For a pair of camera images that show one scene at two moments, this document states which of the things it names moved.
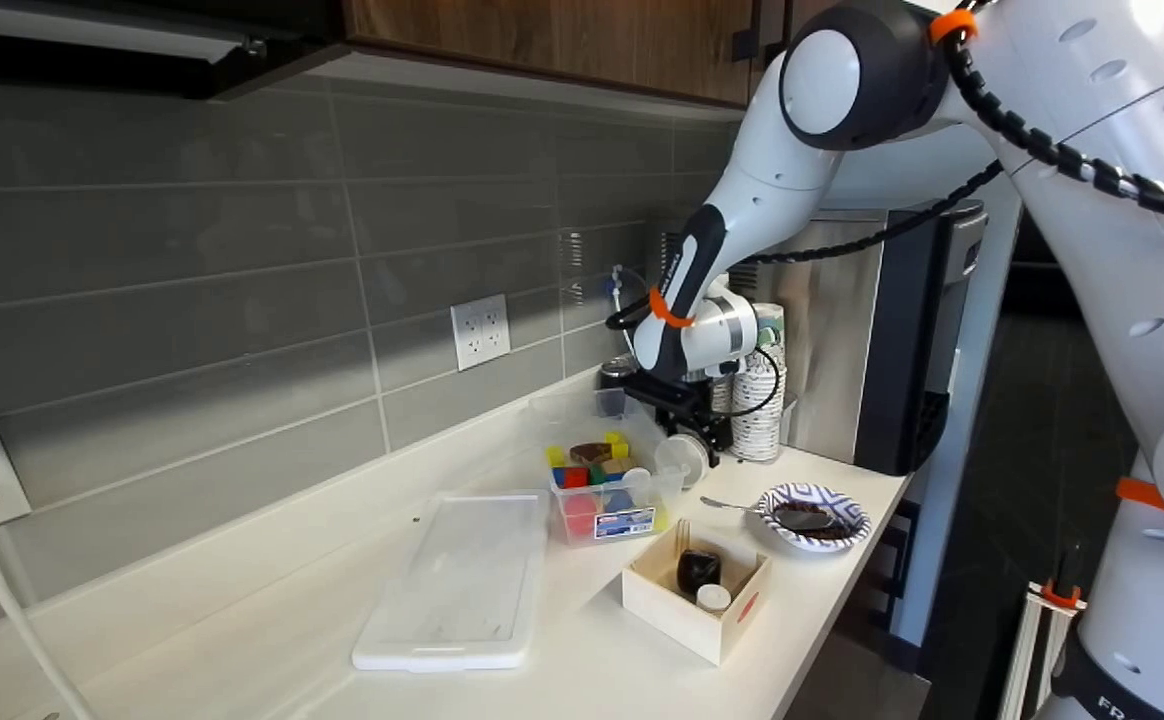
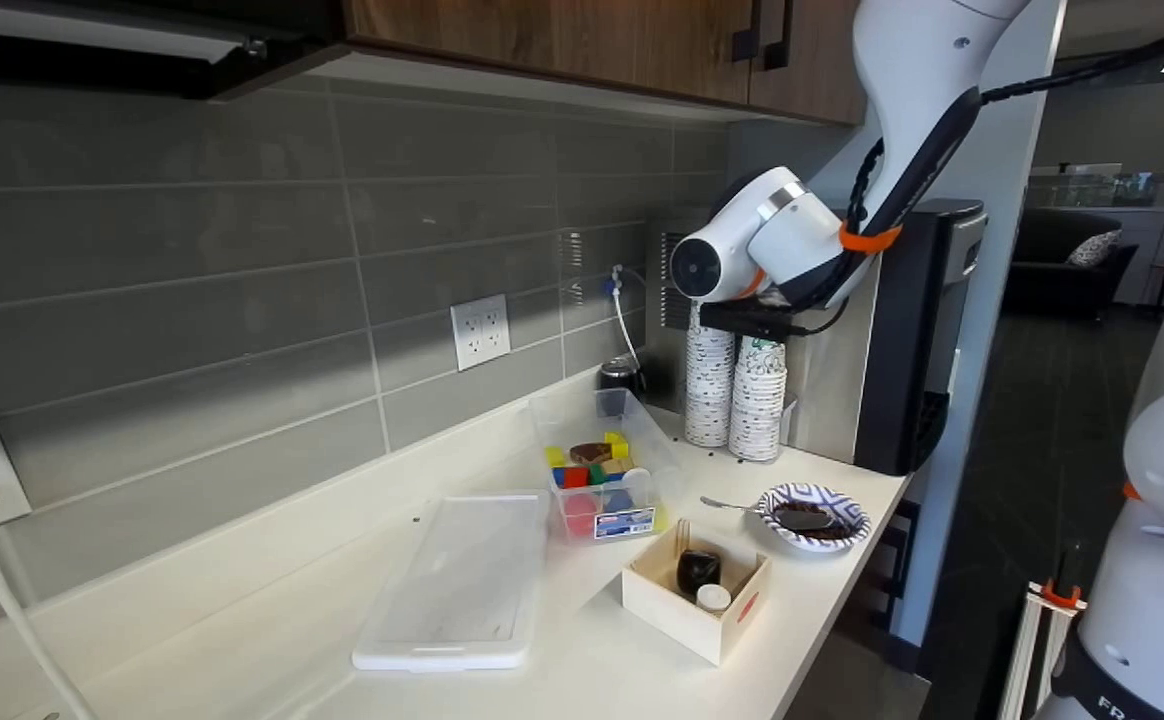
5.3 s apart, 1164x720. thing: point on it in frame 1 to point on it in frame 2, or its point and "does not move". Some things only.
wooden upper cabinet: [694, 48] does not move
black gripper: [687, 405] to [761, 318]
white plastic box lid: [460, 591] does not move
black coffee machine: [929, 260] does not move
